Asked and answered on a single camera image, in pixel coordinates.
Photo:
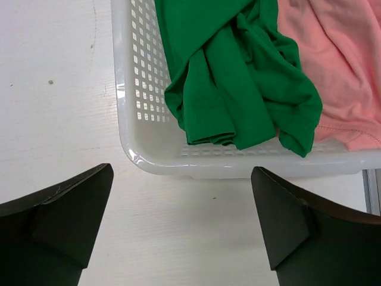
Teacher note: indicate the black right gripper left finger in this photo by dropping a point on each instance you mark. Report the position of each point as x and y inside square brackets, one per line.
[47, 237]

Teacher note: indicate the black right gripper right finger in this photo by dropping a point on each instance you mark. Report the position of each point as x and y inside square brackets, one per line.
[311, 240]

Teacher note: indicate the green t shirt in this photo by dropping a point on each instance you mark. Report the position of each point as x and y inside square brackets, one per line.
[235, 79]

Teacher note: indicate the white plastic basket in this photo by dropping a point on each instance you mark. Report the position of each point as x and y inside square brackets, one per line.
[152, 139]

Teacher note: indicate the pink t shirt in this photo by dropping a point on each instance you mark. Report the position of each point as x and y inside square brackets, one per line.
[339, 48]

